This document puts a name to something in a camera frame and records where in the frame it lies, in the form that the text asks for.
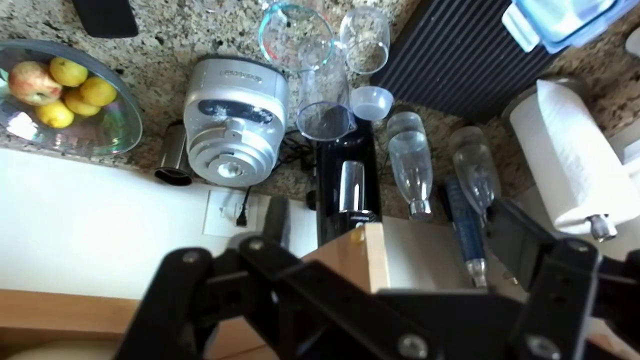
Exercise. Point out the paper towel roll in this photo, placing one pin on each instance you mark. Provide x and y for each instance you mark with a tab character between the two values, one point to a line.
580	180

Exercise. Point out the blue lidded plastic container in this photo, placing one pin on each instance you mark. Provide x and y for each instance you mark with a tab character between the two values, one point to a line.
560	25

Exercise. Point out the white wall outlet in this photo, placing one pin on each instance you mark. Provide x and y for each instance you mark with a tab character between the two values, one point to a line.
233	211

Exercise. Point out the wooden cabinet door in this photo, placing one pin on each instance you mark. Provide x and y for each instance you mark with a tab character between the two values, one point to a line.
394	255

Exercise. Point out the black coffee machine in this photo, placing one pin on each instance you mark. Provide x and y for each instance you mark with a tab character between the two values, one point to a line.
347	182

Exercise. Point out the black ribbed drying mat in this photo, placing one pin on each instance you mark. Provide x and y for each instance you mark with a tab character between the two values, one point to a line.
459	58

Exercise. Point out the small metal canister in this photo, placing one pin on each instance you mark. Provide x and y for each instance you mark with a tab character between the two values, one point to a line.
172	166

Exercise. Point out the glass fruit bowl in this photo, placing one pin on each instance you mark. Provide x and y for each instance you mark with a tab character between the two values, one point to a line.
95	115

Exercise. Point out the red apple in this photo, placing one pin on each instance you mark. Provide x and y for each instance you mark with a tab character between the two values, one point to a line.
32	85

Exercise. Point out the clear plastic bottle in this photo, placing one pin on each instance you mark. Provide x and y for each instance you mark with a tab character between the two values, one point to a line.
474	168
411	163

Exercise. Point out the clear drinking glass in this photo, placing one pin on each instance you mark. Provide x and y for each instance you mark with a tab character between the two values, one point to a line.
365	39

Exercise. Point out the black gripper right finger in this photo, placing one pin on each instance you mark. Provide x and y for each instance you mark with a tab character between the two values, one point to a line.
569	281

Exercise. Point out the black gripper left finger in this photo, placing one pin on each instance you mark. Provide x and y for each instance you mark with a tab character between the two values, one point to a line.
302	310

